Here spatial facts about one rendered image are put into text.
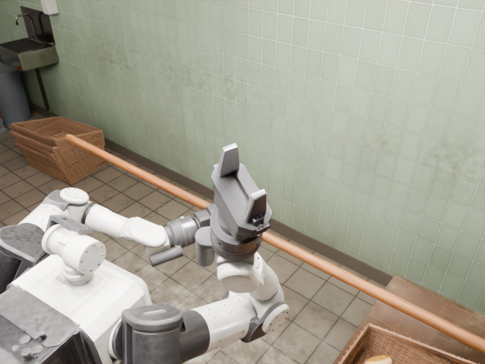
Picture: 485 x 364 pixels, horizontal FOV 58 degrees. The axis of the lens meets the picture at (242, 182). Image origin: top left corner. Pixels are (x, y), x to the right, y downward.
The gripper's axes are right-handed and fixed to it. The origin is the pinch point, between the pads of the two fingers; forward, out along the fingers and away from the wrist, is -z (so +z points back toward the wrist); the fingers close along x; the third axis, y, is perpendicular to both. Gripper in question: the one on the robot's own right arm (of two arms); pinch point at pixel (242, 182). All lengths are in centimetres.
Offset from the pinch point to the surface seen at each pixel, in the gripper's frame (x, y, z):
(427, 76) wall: 63, 135, 86
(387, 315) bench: -15, 71, 128
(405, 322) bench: -20, 75, 127
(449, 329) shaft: -30, 43, 50
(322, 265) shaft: -1, 29, 60
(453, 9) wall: 71, 140, 57
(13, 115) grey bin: 340, -69, 307
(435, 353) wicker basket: -34, 62, 97
